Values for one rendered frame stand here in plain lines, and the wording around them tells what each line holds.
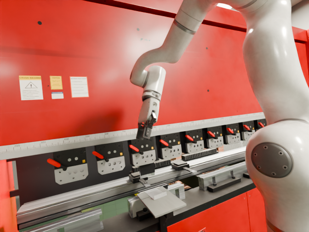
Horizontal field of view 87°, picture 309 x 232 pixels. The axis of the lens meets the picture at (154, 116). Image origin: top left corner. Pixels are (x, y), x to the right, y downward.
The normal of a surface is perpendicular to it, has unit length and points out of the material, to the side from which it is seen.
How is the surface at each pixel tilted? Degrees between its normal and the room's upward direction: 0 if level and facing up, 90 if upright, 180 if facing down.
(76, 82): 90
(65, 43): 90
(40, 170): 90
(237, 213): 90
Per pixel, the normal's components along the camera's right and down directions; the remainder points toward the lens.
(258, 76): -0.90, 0.26
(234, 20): 0.43, -0.04
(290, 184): -0.52, 0.59
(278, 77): -0.40, 0.28
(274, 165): -0.76, 0.18
